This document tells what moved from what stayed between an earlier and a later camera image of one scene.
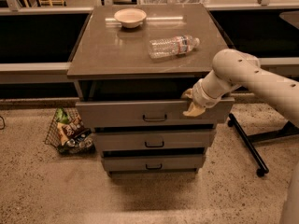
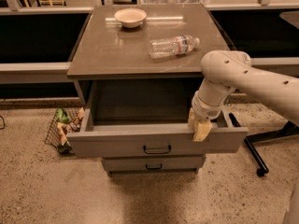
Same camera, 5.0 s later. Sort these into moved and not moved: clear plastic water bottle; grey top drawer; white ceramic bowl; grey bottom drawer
Moved: grey top drawer
Not moved: clear plastic water bottle; white ceramic bowl; grey bottom drawer
